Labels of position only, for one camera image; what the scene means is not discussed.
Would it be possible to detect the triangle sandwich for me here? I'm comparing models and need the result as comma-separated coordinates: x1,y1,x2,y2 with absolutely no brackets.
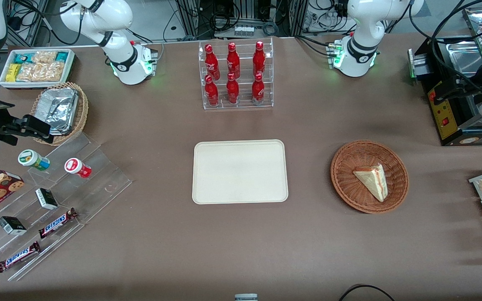
353,164,389,203

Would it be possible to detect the light tan wicker basket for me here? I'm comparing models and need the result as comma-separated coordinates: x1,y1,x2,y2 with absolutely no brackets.
31,82,89,146

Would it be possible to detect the brown round wicker basket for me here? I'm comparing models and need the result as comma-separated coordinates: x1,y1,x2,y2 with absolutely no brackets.
330,140,410,214

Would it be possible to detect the cream plastic tray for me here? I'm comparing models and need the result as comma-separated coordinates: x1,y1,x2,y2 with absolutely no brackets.
192,139,289,205

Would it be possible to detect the black machine yellow panel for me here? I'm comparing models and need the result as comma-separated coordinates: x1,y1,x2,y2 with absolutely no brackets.
408,38,482,147

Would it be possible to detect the silver foil packet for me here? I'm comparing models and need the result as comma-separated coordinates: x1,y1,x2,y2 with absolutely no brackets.
36,87,79,135

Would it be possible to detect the green lid snack cup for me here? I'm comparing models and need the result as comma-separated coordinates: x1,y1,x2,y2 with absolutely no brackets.
18,149,51,171

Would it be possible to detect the white rectangular snack bin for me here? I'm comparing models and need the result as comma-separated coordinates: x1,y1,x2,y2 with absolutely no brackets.
0,48,76,89

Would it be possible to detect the red lid snack cup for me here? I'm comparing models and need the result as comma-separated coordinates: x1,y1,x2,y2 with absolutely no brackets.
64,158,92,179

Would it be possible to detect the clear rice cracker bag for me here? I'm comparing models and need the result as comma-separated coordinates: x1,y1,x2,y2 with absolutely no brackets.
32,51,57,65
17,62,66,82

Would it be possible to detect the small black box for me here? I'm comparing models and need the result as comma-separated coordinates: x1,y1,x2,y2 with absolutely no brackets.
35,188,59,210
0,216,28,235

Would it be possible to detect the clear acrylic stepped display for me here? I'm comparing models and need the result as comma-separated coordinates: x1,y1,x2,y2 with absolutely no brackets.
0,133,133,281

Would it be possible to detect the Snickers chocolate bar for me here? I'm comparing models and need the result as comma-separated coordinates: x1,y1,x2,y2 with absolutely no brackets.
38,208,78,239
0,241,41,273

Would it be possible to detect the red cola bottle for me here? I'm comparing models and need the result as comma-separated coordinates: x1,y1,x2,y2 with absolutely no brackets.
227,42,241,79
226,73,240,105
252,73,265,105
205,75,219,107
253,41,266,78
205,44,220,81

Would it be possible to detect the clear acrylic bottle rack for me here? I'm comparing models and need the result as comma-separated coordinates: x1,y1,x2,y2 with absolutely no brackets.
198,37,274,110

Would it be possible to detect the black cable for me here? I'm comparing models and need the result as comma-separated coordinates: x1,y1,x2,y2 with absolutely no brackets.
338,284,396,301

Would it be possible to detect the aluminium frame with cables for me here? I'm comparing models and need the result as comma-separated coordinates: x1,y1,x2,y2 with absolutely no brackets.
174,0,310,39

